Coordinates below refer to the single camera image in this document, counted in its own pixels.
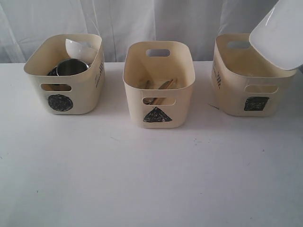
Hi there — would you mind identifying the brown wooden chopstick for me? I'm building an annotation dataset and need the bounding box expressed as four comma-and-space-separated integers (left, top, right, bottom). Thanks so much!
151, 78, 178, 105

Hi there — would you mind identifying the steel spoon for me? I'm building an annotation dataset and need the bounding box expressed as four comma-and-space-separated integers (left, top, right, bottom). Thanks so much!
138, 79, 152, 105

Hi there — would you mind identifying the white ceramic bowl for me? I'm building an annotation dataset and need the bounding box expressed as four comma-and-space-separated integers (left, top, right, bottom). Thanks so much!
65, 39, 97, 64

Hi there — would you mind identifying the steel mug with wire handle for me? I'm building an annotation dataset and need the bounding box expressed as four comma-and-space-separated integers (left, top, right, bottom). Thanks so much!
56, 58, 89, 76

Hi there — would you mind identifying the white square plate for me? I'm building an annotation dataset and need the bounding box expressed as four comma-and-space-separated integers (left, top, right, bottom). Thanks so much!
249, 0, 303, 70

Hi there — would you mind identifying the steel table knife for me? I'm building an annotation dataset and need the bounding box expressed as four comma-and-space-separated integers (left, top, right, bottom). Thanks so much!
159, 81, 170, 89

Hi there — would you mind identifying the shiny steel mug front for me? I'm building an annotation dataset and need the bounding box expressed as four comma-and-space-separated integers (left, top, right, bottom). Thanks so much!
47, 67, 58, 76

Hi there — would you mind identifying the cream bin with triangle mark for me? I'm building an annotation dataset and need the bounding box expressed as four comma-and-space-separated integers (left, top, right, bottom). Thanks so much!
123, 41, 195, 128

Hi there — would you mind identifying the cream bin with circle mark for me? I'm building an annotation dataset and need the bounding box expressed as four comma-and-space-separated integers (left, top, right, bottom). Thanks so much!
24, 34, 105, 114

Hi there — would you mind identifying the cream bin with square mark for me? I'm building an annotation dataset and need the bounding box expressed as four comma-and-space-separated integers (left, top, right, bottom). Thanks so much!
212, 34, 297, 117

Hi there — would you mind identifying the white backdrop curtain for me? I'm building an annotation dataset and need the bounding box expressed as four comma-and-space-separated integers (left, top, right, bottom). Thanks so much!
0, 0, 276, 63

